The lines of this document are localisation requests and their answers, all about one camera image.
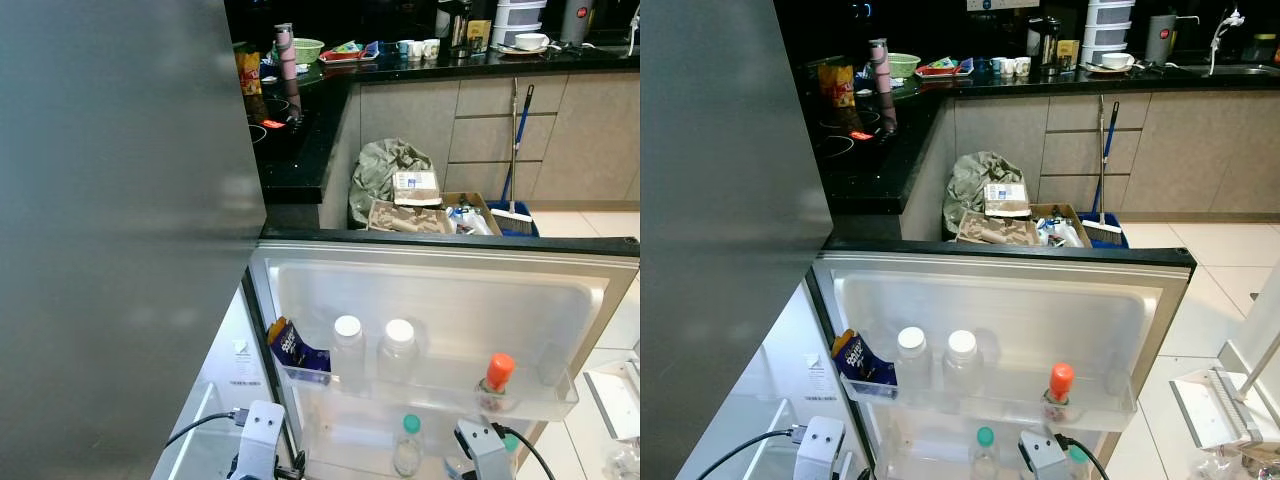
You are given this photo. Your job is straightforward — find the steel fridge door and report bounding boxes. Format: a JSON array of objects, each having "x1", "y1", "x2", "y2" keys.
[
  {"x1": 243, "y1": 230, "x2": 641, "y2": 480},
  {"x1": 803, "y1": 236, "x2": 1198, "y2": 480},
  {"x1": 640, "y1": 0, "x2": 834, "y2": 480},
  {"x1": 0, "y1": 0, "x2": 268, "y2": 480}
]

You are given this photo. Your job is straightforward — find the clear fridge door shelf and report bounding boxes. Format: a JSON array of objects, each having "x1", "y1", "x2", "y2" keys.
[
  {"x1": 838, "y1": 365, "x2": 1141, "y2": 434},
  {"x1": 272, "y1": 355, "x2": 581, "y2": 424}
]

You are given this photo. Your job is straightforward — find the purple chocolate packet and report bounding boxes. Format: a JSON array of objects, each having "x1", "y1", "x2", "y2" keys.
[
  {"x1": 267, "y1": 316, "x2": 332, "y2": 387},
  {"x1": 831, "y1": 328, "x2": 899, "y2": 393}
]

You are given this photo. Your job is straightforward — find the clear bottle white cap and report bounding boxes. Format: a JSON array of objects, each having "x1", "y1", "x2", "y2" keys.
[
  {"x1": 331, "y1": 314, "x2": 368, "y2": 393},
  {"x1": 944, "y1": 329, "x2": 980, "y2": 399},
  {"x1": 896, "y1": 326, "x2": 932, "y2": 399},
  {"x1": 379, "y1": 318, "x2": 417, "y2": 389}
]

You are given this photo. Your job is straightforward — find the bottle with orange cap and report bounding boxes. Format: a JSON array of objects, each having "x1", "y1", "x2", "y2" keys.
[
  {"x1": 1039, "y1": 362, "x2": 1078, "y2": 428},
  {"x1": 477, "y1": 352, "x2": 518, "y2": 417}
]

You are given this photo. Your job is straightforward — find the white floor rack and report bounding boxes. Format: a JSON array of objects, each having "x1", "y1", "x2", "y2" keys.
[
  {"x1": 1168, "y1": 262, "x2": 1280, "y2": 451},
  {"x1": 582, "y1": 345, "x2": 641, "y2": 443}
]

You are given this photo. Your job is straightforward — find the cardboard box with flat cartons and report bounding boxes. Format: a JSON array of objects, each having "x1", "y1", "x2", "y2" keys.
[
  {"x1": 366, "y1": 197, "x2": 453, "y2": 235},
  {"x1": 955, "y1": 208, "x2": 1043, "y2": 247}
]

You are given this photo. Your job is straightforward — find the black kitchen countertop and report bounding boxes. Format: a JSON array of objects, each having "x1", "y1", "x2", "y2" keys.
[
  {"x1": 790, "y1": 60, "x2": 1280, "y2": 216},
  {"x1": 225, "y1": 40, "x2": 641, "y2": 206}
]

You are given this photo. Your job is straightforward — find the brown parcel white label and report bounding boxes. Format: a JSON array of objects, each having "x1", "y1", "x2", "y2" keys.
[
  {"x1": 982, "y1": 182, "x2": 1032, "y2": 220},
  {"x1": 391, "y1": 170, "x2": 443, "y2": 209}
]

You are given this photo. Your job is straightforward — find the cardboard box with clutter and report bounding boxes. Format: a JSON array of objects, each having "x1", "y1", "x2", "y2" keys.
[
  {"x1": 440, "y1": 190, "x2": 504, "y2": 237},
  {"x1": 1030, "y1": 203, "x2": 1094, "y2": 248}
]

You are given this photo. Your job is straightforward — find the grey green bag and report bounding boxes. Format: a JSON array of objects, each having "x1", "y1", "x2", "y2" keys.
[
  {"x1": 941, "y1": 150, "x2": 1027, "y2": 241},
  {"x1": 347, "y1": 137, "x2": 438, "y2": 230}
]

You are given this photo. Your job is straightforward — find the black induction cooktop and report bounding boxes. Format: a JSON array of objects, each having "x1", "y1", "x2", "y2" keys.
[
  {"x1": 246, "y1": 95, "x2": 313, "y2": 153},
  {"x1": 813, "y1": 108, "x2": 903, "y2": 163}
]

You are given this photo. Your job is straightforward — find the yellow snack packet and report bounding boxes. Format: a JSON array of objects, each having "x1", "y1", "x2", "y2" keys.
[
  {"x1": 817, "y1": 62, "x2": 860, "y2": 110},
  {"x1": 235, "y1": 50, "x2": 264, "y2": 97}
]

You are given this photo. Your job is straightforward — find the pink tumbler bottle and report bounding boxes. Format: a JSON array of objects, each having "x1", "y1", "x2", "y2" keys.
[
  {"x1": 867, "y1": 38, "x2": 892, "y2": 98},
  {"x1": 273, "y1": 22, "x2": 300, "y2": 83}
]

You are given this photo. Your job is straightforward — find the red tray with items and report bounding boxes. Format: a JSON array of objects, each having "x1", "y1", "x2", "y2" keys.
[
  {"x1": 914, "y1": 57, "x2": 974, "y2": 79},
  {"x1": 319, "y1": 41, "x2": 380, "y2": 64}
]

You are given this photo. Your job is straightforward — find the grey kitchen cabinet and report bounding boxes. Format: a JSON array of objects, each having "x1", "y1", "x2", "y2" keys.
[
  {"x1": 345, "y1": 70, "x2": 641, "y2": 213},
  {"x1": 925, "y1": 88, "x2": 1280, "y2": 224}
]

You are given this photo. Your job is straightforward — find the black thermos jug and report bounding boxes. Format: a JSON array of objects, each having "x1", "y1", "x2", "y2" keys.
[
  {"x1": 1027, "y1": 16, "x2": 1064, "y2": 77},
  {"x1": 438, "y1": 0, "x2": 473, "y2": 57}
]

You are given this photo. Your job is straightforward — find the white stacked containers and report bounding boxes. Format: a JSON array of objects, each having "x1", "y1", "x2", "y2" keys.
[
  {"x1": 495, "y1": 0, "x2": 550, "y2": 39},
  {"x1": 1085, "y1": 0, "x2": 1137, "y2": 56}
]

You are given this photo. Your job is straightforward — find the grey kettle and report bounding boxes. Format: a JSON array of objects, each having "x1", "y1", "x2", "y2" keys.
[
  {"x1": 1145, "y1": 12, "x2": 1201, "y2": 67},
  {"x1": 561, "y1": 0, "x2": 598, "y2": 44}
]

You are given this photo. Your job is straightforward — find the white kitchen faucet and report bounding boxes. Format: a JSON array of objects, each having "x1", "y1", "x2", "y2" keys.
[{"x1": 1205, "y1": 8, "x2": 1248, "y2": 77}]

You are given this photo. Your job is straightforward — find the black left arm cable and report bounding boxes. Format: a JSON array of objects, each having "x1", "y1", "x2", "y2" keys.
[
  {"x1": 673, "y1": 427, "x2": 801, "y2": 480},
  {"x1": 163, "y1": 407, "x2": 247, "y2": 451}
]

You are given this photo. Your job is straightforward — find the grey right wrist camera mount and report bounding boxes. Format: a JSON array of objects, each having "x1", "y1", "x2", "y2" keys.
[
  {"x1": 454, "y1": 419, "x2": 512, "y2": 480},
  {"x1": 1017, "y1": 430, "x2": 1074, "y2": 480}
]

